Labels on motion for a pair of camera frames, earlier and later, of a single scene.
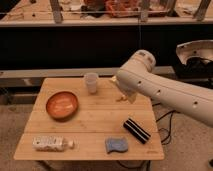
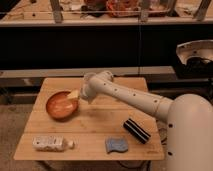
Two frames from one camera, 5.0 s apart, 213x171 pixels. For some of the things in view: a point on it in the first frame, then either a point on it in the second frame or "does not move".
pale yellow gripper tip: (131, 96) → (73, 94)
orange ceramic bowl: (62, 106) does not move
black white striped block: (136, 130) does not move
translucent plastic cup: (91, 79) does not move
